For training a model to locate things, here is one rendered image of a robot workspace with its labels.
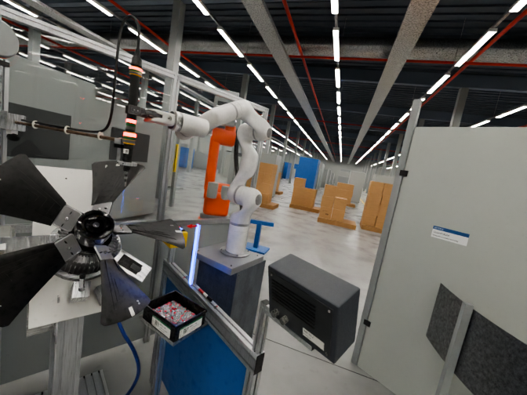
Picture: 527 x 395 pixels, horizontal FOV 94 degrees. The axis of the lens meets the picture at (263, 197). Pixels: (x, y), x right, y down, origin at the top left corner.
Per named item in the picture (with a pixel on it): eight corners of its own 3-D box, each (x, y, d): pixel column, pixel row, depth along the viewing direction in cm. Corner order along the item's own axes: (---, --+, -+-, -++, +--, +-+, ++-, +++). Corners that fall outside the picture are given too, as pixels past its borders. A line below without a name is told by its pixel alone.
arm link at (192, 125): (173, 117, 112) (183, 109, 105) (200, 125, 121) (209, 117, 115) (174, 135, 111) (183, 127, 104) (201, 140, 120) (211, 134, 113)
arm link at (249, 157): (241, 207, 145) (222, 201, 154) (254, 207, 155) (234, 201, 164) (256, 121, 139) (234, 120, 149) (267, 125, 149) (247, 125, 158)
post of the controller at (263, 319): (252, 349, 92) (260, 300, 90) (257, 346, 94) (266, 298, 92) (256, 355, 90) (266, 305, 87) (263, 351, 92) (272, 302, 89)
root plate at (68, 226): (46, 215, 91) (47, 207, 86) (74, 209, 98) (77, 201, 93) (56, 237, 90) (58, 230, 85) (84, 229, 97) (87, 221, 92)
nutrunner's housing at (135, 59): (118, 170, 97) (129, 45, 91) (125, 170, 100) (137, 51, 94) (126, 172, 96) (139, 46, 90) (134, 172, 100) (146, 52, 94)
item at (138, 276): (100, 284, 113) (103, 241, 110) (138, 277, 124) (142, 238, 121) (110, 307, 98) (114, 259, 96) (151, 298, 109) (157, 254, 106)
